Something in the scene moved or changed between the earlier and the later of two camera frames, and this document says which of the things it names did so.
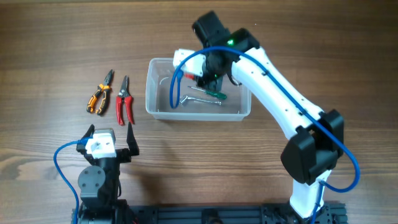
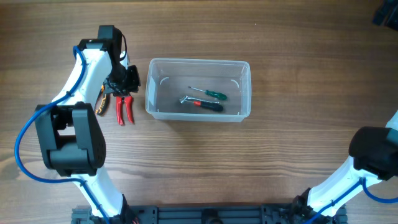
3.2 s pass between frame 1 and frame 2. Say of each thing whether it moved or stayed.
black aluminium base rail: stayed
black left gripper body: moved
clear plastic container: stayed
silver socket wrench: stayed
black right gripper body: moved
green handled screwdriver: stayed
